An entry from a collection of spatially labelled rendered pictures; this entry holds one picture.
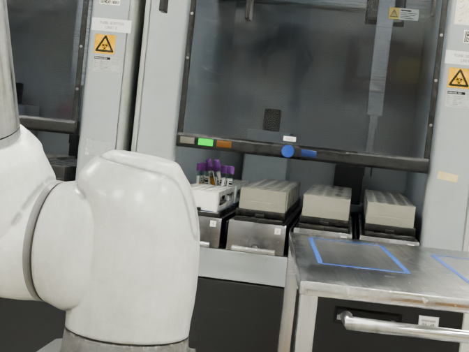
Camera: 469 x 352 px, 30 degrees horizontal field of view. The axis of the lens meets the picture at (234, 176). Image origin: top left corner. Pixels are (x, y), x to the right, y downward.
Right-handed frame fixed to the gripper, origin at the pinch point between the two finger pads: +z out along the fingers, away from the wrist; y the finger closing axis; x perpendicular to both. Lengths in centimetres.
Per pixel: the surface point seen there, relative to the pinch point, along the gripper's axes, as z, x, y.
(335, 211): 35, 74, 23
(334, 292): 39.1, -15.5, 24.9
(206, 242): 45, 62, -5
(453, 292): 38, -9, 42
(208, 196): 35, 70, -7
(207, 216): 39, 67, -7
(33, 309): 67, 66, -46
